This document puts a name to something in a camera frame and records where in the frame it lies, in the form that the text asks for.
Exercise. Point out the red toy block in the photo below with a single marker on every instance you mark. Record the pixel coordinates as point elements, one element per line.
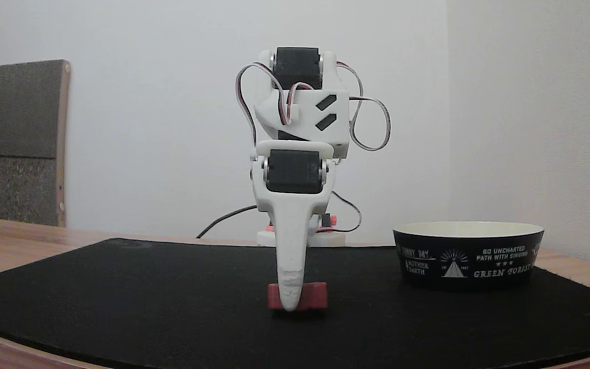
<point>315,296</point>

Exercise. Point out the black printed bowl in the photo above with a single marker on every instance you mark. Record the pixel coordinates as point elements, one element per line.
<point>466,261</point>

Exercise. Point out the red black table clamp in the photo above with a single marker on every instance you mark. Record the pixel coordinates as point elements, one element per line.
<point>270,228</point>
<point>331,221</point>

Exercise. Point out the black table mat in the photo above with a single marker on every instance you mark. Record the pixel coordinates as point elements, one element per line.
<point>146,302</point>

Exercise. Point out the grey wood-framed board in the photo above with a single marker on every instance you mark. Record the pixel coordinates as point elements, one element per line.
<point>16,143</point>

